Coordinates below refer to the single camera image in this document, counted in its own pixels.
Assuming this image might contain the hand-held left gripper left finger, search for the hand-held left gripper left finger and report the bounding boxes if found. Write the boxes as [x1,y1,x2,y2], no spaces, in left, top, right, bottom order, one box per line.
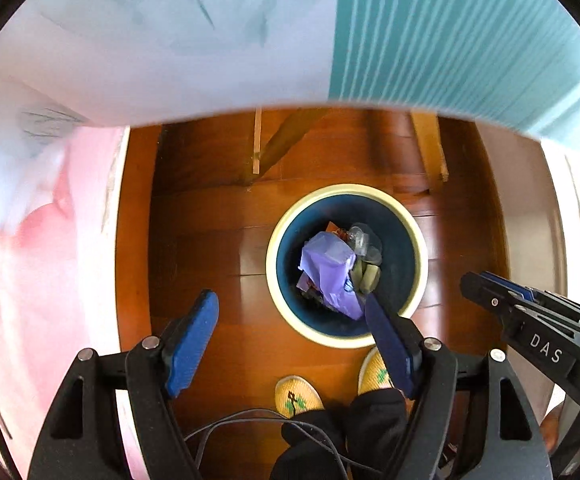
[29,289,219,480]

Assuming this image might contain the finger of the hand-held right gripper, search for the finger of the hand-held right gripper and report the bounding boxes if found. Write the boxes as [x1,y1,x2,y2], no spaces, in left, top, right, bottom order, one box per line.
[460,272,536,335]
[480,270,580,325]

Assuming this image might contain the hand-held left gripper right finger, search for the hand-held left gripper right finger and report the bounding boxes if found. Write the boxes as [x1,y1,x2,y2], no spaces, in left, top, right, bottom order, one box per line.
[363,292,550,480]

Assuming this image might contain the purple plastic bag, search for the purple plastic bag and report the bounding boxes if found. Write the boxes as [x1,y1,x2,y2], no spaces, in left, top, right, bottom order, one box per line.
[297,232,365,322]

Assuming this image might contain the clear plastic bag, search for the clear plastic bag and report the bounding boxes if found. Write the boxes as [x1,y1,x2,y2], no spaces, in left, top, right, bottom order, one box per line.
[347,224,385,266]

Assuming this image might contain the dark blue bin cream rim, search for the dark blue bin cream rim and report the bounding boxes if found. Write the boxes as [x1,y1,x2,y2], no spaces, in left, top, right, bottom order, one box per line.
[266,184,428,348]

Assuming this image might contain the person's right hand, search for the person's right hand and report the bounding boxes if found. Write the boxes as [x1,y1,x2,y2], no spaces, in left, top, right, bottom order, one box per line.
[541,404,564,453]

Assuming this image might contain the yellow knitted slipper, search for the yellow knitted slipper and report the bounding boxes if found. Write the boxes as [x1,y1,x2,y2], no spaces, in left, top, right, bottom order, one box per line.
[276,376,325,419]
[359,347,395,395]

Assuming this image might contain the black trousers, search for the black trousers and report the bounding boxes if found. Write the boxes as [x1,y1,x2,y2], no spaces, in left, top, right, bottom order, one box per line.
[270,389,411,480]

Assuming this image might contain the wooden table leg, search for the wooden table leg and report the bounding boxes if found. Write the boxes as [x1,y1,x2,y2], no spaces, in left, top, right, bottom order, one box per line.
[410,112,449,183]
[242,107,328,188]

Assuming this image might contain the blue printed tablecloth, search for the blue printed tablecloth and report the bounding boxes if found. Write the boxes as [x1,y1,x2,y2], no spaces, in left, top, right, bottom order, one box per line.
[0,0,580,233]

